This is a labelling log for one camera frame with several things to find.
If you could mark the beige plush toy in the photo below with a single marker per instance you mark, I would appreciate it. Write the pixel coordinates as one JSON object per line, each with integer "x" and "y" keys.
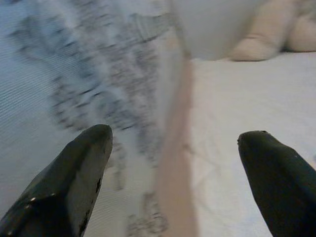
{"x": 266, "y": 37}

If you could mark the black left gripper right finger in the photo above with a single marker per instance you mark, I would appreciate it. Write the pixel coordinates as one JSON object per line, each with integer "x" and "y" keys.
{"x": 284, "y": 192}

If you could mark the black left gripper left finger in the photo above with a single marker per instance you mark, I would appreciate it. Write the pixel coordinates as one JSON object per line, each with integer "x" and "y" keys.
{"x": 61, "y": 192}

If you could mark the grey floral print pillow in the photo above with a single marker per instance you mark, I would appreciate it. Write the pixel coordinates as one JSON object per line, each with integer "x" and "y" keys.
{"x": 86, "y": 74}

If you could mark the white quilted mattress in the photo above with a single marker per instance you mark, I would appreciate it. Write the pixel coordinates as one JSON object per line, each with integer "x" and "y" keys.
{"x": 222, "y": 111}

